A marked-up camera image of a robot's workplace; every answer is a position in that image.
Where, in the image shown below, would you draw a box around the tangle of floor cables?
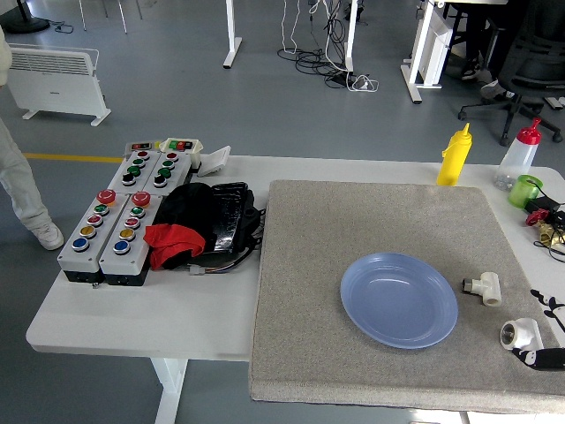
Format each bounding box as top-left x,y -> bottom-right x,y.
276,0 -> 380,94

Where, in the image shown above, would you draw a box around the red cloth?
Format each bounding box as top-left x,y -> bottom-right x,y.
143,223 -> 207,271

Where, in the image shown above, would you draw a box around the black power adapter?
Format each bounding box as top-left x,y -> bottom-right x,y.
524,195 -> 562,215

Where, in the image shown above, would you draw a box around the white pipe fitting wide threaded insert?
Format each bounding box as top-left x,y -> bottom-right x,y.
500,317 -> 545,352

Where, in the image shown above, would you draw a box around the black plastic tray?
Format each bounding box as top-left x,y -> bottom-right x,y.
206,181 -> 267,256

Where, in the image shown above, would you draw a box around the brass valve red handle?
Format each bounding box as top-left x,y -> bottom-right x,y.
524,209 -> 565,249

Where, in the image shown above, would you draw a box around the black round stand base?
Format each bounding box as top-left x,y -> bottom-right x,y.
0,0 -> 51,34

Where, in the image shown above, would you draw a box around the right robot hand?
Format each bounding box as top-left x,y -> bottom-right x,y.
511,289 -> 565,372

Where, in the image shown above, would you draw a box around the yellow squeeze bottle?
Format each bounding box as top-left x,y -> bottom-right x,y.
436,123 -> 473,186

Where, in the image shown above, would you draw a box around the cream switch box green red buttons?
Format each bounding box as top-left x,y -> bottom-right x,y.
158,137 -> 206,170

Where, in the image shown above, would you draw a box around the standing person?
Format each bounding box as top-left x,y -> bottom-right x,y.
0,25 -> 65,252

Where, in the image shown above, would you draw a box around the white desk leg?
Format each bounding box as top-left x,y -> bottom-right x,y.
222,0 -> 244,69
343,0 -> 360,73

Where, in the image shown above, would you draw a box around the blue plate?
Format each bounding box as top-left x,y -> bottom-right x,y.
339,252 -> 459,351

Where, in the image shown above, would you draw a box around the white pipe tee narrow metal end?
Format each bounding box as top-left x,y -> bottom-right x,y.
462,271 -> 502,308

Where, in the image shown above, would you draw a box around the white wire connector with leads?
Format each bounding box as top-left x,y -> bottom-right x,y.
186,251 -> 257,277

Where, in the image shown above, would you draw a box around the grey four-button control box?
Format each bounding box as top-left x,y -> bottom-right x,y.
107,149 -> 161,196
143,151 -> 193,197

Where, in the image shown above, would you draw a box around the green translucent cup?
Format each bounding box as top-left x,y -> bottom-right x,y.
507,174 -> 544,208

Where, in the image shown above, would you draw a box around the seated person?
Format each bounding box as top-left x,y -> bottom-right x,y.
461,0 -> 531,102

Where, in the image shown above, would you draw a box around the white desk frame with panel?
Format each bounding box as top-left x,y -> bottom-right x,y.
400,0 -> 455,104

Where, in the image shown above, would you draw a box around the white table leg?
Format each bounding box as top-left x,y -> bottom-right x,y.
149,357 -> 189,424

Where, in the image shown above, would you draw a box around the white electric heater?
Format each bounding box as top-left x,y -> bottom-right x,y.
6,42 -> 112,128

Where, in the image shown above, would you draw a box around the grey control box emergency stop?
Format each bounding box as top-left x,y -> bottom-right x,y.
56,189 -> 130,284
97,191 -> 165,287

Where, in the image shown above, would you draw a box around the black cloth bag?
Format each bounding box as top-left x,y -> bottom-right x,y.
152,182 -> 218,258

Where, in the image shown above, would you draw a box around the black office chair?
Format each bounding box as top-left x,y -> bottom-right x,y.
457,0 -> 565,148

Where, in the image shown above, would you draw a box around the clear squeeze bottle red cap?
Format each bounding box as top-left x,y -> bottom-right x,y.
493,117 -> 543,192

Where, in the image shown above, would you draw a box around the thin black cable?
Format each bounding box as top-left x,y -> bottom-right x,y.
539,236 -> 565,261

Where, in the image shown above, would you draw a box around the white wall switch plate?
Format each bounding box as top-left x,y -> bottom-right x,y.
197,145 -> 232,178

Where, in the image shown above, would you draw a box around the grey-brown mat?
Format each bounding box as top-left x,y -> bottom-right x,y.
249,178 -> 565,415

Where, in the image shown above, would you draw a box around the small grey switch box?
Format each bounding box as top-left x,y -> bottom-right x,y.
124,140 -> 162,156

